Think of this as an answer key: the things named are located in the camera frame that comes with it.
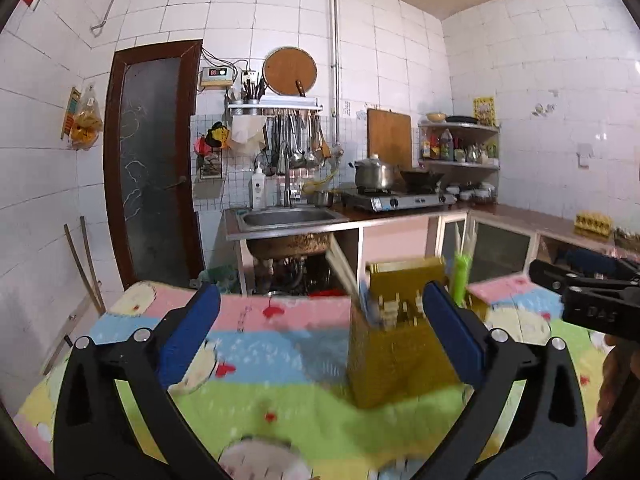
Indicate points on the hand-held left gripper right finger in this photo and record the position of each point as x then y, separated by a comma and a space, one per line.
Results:
452, 332

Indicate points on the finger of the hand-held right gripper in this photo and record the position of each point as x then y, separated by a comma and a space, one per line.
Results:
550, 272

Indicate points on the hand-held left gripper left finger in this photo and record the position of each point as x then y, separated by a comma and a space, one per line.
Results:
190, 335

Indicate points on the yellow perforated utensil holder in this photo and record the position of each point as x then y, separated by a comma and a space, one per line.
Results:
390, 360

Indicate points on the rack cup with utensils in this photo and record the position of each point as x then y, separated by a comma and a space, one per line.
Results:
252, 91

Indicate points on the person's right hand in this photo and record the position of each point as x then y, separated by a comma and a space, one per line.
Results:
611, 375

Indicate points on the yellow egg carton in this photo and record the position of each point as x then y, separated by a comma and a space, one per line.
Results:
593, 224

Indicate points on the printed cartoon blanket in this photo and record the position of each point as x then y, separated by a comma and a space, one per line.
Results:
275, 360

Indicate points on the group of bowls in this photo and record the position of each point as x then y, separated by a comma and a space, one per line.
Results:
470, 194

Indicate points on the kitchen counter cabinet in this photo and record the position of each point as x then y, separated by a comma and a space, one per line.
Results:
395, 235

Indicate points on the metal corner shelf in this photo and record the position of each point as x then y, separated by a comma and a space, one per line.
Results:
460, 164

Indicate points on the steel gas stove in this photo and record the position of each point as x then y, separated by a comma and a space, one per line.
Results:
400, 201

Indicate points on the steel sink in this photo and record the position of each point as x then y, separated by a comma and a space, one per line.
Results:
287, 220

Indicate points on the row of condiment bottles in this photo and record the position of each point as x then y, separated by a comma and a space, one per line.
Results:
455, 150

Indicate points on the black wok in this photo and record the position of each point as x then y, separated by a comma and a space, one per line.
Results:
421, 179

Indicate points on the white soap bottle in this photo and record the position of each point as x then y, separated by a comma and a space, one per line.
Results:
258, 190

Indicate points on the wooden door with frosted glass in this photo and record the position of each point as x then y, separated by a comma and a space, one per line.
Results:
150, 170

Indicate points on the steel pot with lid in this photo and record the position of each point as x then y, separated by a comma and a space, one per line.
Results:
374, 175

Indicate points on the metal faucet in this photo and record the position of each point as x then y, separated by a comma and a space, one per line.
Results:
290, 190

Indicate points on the black pan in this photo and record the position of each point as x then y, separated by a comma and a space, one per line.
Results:
461, 120

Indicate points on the small steel cup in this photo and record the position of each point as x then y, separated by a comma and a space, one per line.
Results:
321, 198

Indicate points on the tan bowl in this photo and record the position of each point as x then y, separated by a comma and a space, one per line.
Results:
436, 117

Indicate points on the rectangular wooden cutting board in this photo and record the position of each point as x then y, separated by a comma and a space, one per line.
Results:
390, 137

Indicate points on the white hanging plastic bag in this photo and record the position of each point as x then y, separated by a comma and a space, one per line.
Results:
247, 132

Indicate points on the row of hanging metal ladles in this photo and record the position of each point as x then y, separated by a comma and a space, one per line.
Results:
297, 142

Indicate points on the hanging bag of oranges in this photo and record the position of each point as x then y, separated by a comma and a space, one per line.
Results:
86, 122

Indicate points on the round wooden cutting board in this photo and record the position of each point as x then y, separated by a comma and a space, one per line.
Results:
290, 71

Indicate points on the white wall socket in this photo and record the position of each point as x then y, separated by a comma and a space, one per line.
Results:
584, 155

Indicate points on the wooden sticks leaning on wall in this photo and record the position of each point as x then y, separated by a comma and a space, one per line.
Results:
85, 265

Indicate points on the yellow wall picture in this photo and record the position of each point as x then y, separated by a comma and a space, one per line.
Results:
484, 111

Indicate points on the metal wall rack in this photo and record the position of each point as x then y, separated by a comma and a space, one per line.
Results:
275, 106

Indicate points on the hanging wall card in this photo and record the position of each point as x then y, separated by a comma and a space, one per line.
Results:
70, 112

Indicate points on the wall controller box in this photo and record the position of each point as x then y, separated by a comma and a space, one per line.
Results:
216, 76

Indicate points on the metal wall pipe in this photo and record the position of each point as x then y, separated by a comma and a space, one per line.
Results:
334, 60

